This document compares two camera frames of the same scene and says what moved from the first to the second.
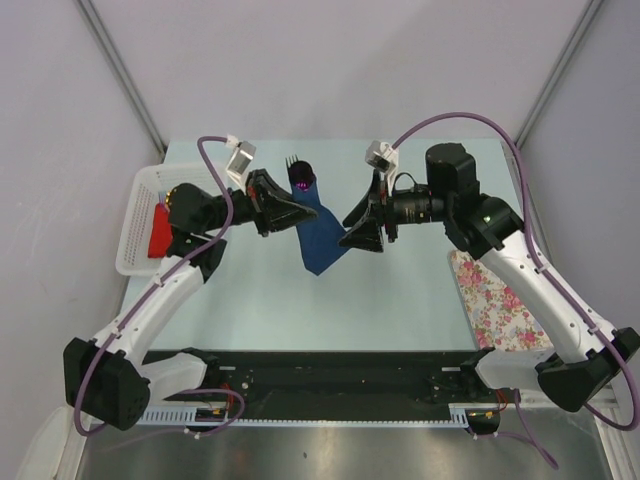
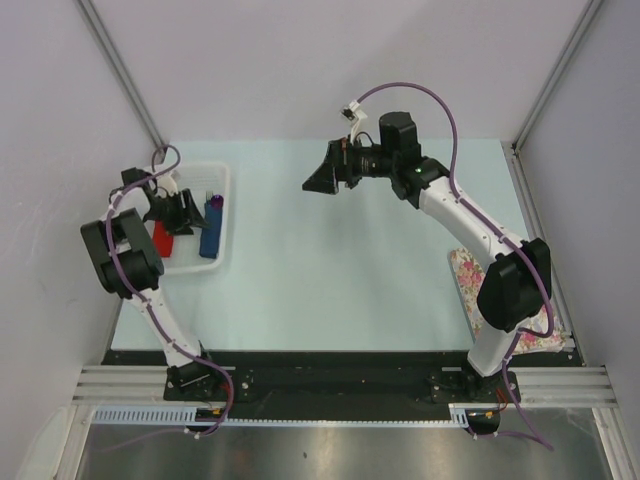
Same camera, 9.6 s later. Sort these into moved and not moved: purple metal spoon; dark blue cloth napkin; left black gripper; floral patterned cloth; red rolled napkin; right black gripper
Moved: left black gripper; dark blue cloth napkin; right black gripper; purple metal spoon
Not moved: floral patterned cloth; red rolled napkin
